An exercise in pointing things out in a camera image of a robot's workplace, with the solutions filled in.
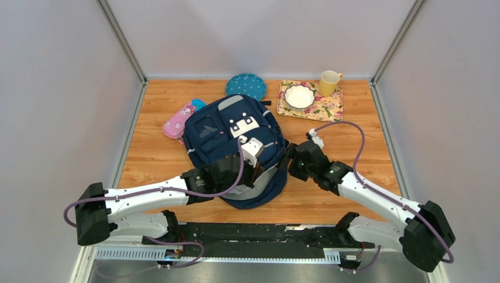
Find navy blue student backpack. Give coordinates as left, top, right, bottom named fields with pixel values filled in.
left=182, top=94, right=289, bottom=209

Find pink cartoon pencil case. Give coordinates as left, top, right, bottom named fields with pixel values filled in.
left=163, top=98, right=206, bottom=144

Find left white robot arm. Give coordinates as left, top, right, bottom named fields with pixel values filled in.
left=71, top=154, right=264, bottom=246

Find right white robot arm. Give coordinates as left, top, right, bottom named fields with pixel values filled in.
left=282, top=140, right=456, bottom=272

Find floral rectangular tray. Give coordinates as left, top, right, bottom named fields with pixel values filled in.
left=277, top=80, right=343, bottom=122

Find white scalloped bowl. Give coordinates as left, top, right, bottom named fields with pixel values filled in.
left=284, top=85, right=315, bottom=111

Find yellow ceramic mug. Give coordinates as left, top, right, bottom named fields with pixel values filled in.
left=319, top=70, right=343, bottom=96

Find blue polka dot plate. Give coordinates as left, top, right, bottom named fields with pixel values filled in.
left=225, top=73, right=267, bottom=101

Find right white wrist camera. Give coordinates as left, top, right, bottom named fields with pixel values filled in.
left=306, top=129, right=324, bottom=149

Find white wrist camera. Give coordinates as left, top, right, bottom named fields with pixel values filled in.
left=238, top=136, right=265, bottom=167
left=306, top=129, right=324, bottom=149

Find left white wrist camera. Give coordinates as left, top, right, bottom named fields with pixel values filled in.
left=238, top=136, right=265, bottom=167

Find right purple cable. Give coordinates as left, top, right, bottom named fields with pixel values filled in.
left=312, top=120, right=455, bottom=273

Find purple cable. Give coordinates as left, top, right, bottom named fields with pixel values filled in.
left=312, top=120, right=455, bottom=273
left=63, top=139, right=246, bottom=280

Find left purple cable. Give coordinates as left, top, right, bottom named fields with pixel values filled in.
left=63, top=139, right=246, bottom=280

